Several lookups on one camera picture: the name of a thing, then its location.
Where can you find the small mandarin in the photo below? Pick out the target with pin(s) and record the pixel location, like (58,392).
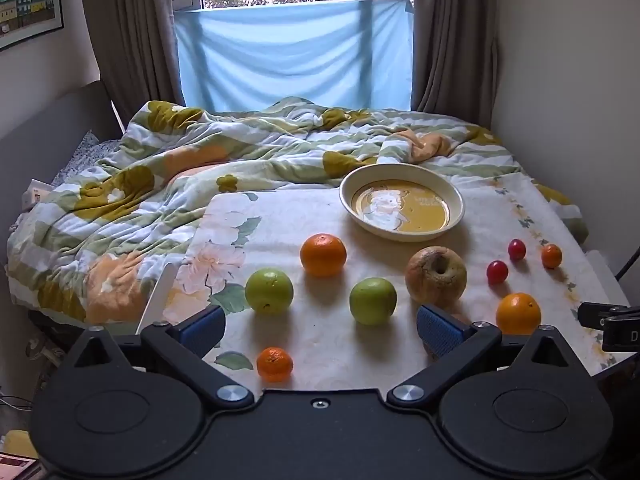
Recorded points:
(274,363)
(551,256)

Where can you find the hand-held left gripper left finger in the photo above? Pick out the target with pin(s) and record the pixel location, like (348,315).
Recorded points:
(204,331)

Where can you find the red cherry tomato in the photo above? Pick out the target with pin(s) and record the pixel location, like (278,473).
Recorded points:
(497,272)
(516,249)

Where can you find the brown curtain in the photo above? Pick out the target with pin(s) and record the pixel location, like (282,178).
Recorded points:
(130,35)
(455,35)

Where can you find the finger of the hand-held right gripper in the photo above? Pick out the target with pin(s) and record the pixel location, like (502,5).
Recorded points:
(592,316)

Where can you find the floral tablecloth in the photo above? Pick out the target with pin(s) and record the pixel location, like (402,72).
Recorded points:
(310,312)

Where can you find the wall poster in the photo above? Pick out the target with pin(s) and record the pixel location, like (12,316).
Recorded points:
(25,5)

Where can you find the small white box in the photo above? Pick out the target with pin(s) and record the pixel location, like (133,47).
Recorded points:
(36,194)

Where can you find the yellow object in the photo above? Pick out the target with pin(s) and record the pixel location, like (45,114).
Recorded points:
(17,444)

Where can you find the cream bowl with yellow inside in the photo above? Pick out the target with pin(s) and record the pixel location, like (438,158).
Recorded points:
(400,210)

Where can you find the grey bed headboard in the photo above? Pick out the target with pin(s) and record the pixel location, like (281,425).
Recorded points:
(30,150)

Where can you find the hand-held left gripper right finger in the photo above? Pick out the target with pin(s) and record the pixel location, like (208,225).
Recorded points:
(440,332)

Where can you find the wrinkled yellow-red apple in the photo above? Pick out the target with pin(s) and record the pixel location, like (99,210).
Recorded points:
(436,276)

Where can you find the orange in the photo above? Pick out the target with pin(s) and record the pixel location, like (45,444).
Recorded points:
(518,314)
(323,255)

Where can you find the light blue window cloth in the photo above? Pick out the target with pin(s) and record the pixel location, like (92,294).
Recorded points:
(290,55)

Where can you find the green striped floral blanket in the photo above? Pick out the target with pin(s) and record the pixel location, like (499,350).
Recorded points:
(150,195)

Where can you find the patterned grey pillow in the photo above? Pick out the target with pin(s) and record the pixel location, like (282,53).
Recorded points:
(87,152)

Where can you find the green apple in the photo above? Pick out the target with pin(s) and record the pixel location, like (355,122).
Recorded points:
(268,291)
(372,301)

